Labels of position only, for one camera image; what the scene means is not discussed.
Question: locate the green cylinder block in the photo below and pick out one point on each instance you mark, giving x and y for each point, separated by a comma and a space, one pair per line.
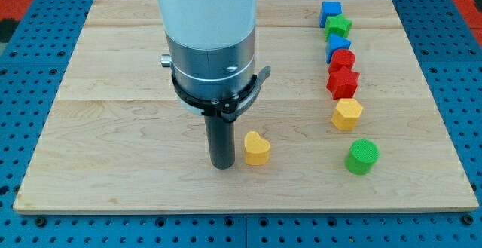
362, 155

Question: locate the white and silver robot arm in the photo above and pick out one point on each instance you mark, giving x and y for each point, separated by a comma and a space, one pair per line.
212, 54

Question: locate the yellow heart block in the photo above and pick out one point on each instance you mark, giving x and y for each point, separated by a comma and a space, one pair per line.
256, 149

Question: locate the blue cube block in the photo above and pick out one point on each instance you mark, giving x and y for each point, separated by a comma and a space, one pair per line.
328, 9

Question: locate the blue triangle block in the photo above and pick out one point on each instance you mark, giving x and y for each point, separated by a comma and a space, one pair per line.
335, 42

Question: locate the green star block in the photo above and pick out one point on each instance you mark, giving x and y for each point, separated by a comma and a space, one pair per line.
337, 25

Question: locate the red cylinder block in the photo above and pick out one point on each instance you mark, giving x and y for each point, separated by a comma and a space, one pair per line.
341, 58

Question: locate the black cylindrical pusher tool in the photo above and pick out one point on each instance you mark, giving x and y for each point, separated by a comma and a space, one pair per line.
220, 137

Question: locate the yellow hexagon block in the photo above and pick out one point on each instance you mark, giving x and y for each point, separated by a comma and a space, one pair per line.
346, 114

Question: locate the wooden board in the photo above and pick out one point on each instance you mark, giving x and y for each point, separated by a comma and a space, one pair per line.
117, 140

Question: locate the red star block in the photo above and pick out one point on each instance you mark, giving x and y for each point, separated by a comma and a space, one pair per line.
343, 83

